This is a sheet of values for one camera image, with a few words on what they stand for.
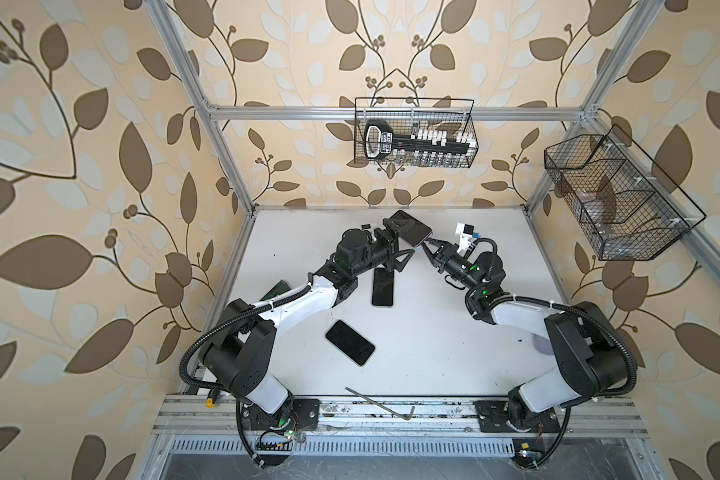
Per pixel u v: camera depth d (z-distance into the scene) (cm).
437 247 77
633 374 41
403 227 72
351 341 89
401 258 77
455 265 74
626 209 73
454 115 91
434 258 74
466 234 77
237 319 43
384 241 69
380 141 84
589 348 45
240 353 44
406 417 75
